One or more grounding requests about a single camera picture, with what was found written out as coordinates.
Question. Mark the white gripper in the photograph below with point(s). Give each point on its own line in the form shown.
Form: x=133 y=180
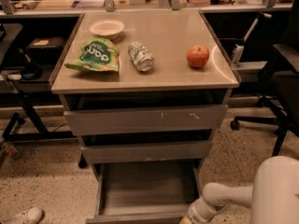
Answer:
x=196 y=211

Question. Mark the grey bottom drawer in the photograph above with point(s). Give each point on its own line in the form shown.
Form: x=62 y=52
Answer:
x=157 y=192

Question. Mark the grey drawer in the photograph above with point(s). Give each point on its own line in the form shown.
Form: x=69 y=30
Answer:
x=157 y=192
x=93 y=114
x=132 y=147

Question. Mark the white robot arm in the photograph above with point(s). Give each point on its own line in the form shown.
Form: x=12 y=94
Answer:
x=272 y=199

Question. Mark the grey middle drawer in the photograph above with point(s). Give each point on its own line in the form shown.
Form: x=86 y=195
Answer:
x=132 y=147

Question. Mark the grey top drawer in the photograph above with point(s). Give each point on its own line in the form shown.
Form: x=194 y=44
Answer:
x=93 y=114

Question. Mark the grey drawer cabinet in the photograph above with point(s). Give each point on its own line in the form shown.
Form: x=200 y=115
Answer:
x=168 y=35

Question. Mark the black office chair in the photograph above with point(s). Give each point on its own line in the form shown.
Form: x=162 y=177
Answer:
x=281 y=75

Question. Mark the red apple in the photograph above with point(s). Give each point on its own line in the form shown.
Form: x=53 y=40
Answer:
x=197 y=56

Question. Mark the white sneaker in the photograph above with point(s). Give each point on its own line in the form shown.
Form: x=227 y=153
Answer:
x=30 y=216

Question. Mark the crushed soda can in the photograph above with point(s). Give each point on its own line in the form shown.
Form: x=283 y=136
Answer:
x=140 y=56

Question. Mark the green chip bag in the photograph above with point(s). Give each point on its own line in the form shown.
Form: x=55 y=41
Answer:
x=97 y=55

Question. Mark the white paper bowl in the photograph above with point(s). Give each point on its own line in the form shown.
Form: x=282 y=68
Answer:
x=109 y=29

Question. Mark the black box with label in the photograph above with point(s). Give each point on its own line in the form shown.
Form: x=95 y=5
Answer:
x=49 y=47

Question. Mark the white handled tool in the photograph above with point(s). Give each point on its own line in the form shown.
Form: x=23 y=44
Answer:
x=240 y=44

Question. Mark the black stand frame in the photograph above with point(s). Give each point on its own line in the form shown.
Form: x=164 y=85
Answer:
x=9 y=33

